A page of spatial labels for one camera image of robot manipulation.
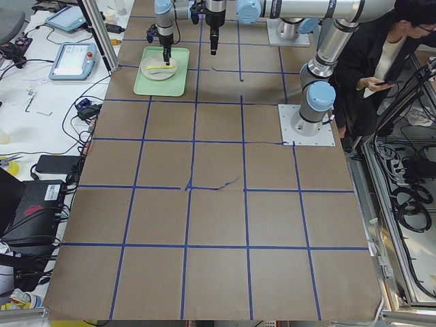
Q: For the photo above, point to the black power adapter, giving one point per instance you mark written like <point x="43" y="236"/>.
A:
<point x="56" y="164"/>

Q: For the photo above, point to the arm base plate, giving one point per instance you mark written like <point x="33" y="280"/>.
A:
<point x="295" y="131"/>
<point x="284" y="32"/>

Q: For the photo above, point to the gold cylindrical tool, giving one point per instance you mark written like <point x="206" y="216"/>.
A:
<point x="115" y="42"/>

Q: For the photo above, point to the round beige plate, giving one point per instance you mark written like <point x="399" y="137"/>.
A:
<point x="156" y="59"/>

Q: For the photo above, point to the blue teach pendant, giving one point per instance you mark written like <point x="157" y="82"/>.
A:
<point x="74" y="61"/>
<point x="69" y="19"/>

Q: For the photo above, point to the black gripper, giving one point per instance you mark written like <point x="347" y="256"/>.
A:
<point x="213" y="28"/>
<point x="165" y="41"/>

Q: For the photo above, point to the pale green plastic spoon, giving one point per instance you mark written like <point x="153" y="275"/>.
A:
<point x="161" y="71"/>

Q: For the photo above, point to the near blue teach pendant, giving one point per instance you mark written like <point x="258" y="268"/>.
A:
<point x="74" y="61"/>

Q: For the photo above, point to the black computer box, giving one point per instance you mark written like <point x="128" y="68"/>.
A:
<point x="37" y="217"/>

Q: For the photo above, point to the black smartphone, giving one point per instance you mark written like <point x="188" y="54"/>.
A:
<point x="389" y="82"/>

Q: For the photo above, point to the yellow plastic fork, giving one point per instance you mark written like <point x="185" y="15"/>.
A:
<point x="164" y="67"/>

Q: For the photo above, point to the aluminium frame post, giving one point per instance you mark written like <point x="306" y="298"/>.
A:
<point x="97" y="26"/>

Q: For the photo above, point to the far blue teach pendant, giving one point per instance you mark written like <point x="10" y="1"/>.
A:
<point x="69" y="19"/>

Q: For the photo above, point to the light green rectangular tray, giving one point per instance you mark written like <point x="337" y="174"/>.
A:
<point x="171" y="87"/>

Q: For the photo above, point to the person in black jacket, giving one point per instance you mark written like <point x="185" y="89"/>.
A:
<point x="377" y="52"/>

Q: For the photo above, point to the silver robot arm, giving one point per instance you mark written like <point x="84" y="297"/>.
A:
<point x="346" y="15"/>
<point x="168" y="13"/>

